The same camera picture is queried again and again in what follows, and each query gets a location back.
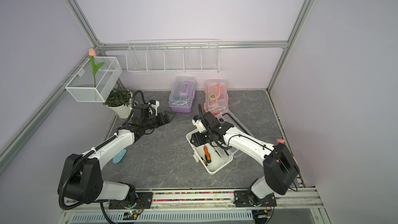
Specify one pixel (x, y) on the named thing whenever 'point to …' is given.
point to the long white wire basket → (173, 55)
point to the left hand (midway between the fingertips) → (171, 117)
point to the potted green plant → (121, 100)
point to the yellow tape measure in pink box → (212, 96)
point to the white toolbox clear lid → (229, 117)
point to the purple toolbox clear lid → (182, 90)
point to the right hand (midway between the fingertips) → (195, 139)
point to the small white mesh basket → (82, 88)
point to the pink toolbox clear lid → (219, 87)
